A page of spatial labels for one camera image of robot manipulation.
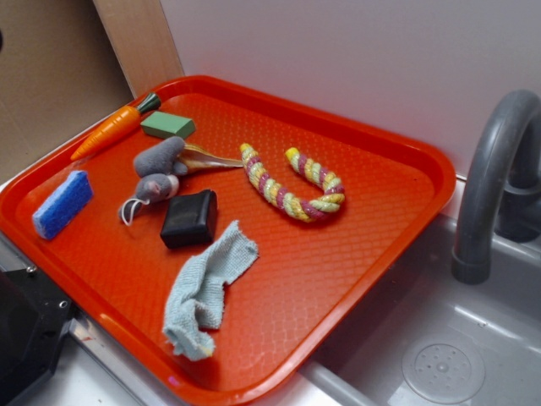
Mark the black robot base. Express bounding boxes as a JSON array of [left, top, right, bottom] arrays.
[[1, 266, 74, 405]]

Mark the black box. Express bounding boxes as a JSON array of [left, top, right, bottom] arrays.
[[160, 189, 218, 250]]

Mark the red plastic tray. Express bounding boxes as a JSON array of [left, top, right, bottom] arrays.
[[1, 76, 456, 405]]

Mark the tan seashell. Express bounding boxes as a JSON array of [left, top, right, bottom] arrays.
[[178, 144, 243, 173]]

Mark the grey plush mouse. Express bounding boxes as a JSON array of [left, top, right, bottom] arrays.
[[118, 136, 188, 226]]

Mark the light blue cloth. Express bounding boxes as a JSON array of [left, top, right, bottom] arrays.
[[162, 221, 259, 361]]

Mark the green wooden block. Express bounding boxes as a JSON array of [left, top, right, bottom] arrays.
[[140, 112, 196, 139]]

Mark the orange toy carrot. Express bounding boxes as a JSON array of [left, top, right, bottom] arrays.
[[70, 92, 161, 162]]

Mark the grey sink basin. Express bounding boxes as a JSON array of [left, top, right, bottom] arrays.
[[295, 211, 541, 406]]

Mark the blue sponge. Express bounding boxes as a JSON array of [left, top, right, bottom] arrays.
[[32, 171, 94, 240]]

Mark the wooden board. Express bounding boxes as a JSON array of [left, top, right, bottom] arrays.
[[93, 0, 184, 96]]

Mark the grey faucet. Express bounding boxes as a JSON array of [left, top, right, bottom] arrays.
[[451, 90, 540, 284]]

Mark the sink drain cover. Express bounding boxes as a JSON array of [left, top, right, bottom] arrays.
[[402, 340, 485, 405]]

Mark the braided rope toy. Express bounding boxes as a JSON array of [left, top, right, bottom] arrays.
[[240, 143, 346, 222]]

